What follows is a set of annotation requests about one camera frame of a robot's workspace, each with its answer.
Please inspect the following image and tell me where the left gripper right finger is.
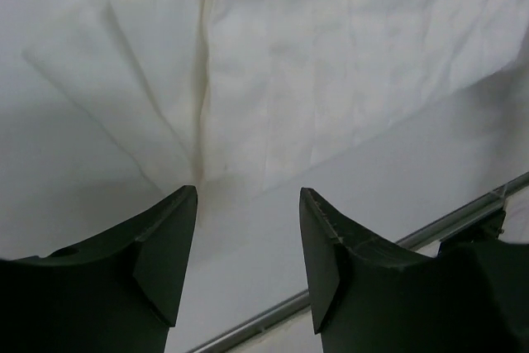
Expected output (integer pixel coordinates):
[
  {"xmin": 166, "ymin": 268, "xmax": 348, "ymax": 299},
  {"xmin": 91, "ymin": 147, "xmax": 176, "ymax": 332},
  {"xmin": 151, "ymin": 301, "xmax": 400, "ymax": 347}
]
[{"xmin": 298, "ymin": 186, "xmax": 529, "ymax": 353}]

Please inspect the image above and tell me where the aluminium front table rail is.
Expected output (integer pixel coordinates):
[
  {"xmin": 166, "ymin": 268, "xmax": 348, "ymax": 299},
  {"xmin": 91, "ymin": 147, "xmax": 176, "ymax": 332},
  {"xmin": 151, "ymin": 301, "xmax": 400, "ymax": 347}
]
[{"xmin": 189, "ymin": 170, "xmax": 529, "ymax": 353}]

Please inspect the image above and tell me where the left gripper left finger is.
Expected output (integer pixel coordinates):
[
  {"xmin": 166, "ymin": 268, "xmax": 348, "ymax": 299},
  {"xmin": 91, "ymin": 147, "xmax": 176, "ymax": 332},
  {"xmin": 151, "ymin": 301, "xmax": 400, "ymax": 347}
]
[{"xmin": 1, "ymin": 185, "xmax": 198, "ymax": 352}]

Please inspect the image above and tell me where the white pleated skirt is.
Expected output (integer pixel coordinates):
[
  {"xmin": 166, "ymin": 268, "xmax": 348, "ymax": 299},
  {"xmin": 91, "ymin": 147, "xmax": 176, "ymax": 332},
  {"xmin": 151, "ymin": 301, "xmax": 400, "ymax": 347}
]
[{"xmin": 25, "ymin": 0, "xmax": 528, "ymax": 195}]

